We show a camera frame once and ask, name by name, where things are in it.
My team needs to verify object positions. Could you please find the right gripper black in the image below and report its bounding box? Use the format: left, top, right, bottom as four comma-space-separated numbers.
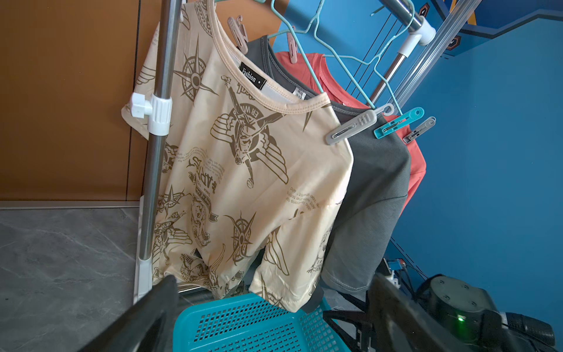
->
323, 303, 374, 352

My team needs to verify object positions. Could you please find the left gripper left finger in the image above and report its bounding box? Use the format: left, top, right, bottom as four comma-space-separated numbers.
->
81, 275, 179, 351

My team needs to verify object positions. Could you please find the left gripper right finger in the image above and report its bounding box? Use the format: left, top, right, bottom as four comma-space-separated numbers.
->
368, 274, 470, 351

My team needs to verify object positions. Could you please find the grey garment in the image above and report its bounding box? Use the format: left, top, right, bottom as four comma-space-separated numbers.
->
246, 37, 411, 294

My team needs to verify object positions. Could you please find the beige patterned cloth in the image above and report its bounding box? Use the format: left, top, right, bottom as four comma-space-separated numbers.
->
121, 0, 355, 313

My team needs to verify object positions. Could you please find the grey clothespin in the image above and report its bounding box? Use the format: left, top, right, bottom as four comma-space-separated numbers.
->
403, 117, 436, 145

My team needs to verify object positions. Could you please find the teal clothespin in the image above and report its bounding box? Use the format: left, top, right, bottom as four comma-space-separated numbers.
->
373, 107, 425, 139

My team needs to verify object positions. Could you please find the cream white clothespin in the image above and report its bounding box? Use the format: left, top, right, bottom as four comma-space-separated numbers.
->
325, 104, 395, 145

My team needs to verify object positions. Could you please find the light green wire hanger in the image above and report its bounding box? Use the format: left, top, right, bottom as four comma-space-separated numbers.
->
325, 0, 417, 116

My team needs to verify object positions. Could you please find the red t-shirt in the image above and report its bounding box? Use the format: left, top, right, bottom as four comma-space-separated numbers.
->
275, 51, 427, 208

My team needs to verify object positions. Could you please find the pink clothespin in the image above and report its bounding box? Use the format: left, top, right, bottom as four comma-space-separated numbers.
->
287, 32, 299, 65

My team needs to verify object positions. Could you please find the beige clothespin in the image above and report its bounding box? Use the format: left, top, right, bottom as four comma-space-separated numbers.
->
227, 16, 249, 55

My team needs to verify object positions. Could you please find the white wire hanger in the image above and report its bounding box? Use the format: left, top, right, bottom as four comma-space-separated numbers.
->
296, 1, 375, 109

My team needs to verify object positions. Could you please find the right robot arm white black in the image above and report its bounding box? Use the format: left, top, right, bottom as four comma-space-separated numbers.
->
323, 274, 557, 351

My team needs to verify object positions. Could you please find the teal plastic laundry basket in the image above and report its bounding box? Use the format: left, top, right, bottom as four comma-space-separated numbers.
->
172, 293, 349, 351

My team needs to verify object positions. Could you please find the metal clothes drying rack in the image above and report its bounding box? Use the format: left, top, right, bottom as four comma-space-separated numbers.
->
130, 0, 437, 304

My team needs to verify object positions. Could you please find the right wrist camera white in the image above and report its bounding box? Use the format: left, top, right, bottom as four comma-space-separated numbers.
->
381, 258, 406, 289

